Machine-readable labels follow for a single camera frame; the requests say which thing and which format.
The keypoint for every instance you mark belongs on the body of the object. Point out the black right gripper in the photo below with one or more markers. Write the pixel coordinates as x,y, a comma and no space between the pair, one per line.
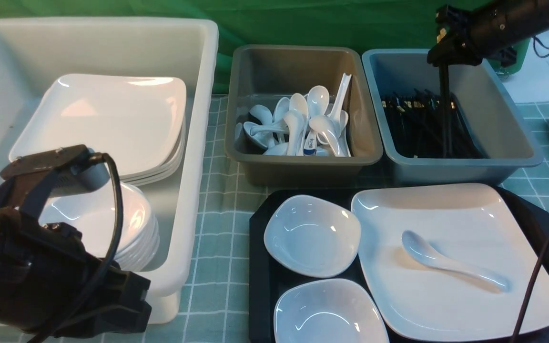
465,37

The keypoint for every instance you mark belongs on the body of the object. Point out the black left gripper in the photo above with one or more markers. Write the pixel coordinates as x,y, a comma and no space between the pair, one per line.
44,270

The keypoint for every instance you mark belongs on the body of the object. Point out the white ceramic soup spoon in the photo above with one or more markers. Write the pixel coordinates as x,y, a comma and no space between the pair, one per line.
419,249

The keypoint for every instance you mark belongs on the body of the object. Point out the large white square plate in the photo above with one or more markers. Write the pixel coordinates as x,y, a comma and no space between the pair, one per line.
471,223

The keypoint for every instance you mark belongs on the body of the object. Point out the white bowl tray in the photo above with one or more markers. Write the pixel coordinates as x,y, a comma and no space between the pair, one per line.
313,237
328,311

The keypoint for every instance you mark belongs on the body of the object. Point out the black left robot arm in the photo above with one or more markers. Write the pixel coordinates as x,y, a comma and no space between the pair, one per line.
43,269

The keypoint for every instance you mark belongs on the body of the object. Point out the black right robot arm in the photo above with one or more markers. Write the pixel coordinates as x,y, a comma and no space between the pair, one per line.
530,18

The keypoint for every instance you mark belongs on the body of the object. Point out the stack of white bowls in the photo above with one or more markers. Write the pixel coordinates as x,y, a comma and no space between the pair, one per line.
93,215

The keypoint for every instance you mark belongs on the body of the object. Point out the green backdrop cloth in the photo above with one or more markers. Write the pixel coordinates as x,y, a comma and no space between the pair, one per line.
357,24

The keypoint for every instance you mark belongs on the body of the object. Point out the grey-blue plastic chopstick bin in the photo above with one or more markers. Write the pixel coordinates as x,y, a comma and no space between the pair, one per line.
494,121

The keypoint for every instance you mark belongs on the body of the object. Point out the pile of black chopsticks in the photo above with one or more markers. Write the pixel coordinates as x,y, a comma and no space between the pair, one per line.
415,124

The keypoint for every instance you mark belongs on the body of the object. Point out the pile of white soup spoons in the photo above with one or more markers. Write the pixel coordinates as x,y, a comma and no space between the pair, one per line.
313,124

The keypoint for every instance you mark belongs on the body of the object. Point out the green checkered tablecloth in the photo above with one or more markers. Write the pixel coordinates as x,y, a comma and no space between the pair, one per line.
214,300

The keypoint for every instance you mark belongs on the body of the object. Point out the brown plastic spoon bin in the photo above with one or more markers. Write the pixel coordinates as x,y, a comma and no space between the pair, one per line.
262,75

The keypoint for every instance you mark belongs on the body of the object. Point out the stack of white square plates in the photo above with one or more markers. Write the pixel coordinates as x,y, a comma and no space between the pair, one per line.
139,121

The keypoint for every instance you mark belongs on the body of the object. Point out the large white plastic tub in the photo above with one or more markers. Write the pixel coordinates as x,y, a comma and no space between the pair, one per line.
34,52

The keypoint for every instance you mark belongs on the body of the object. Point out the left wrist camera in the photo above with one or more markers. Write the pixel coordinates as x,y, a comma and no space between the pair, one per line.
29,181

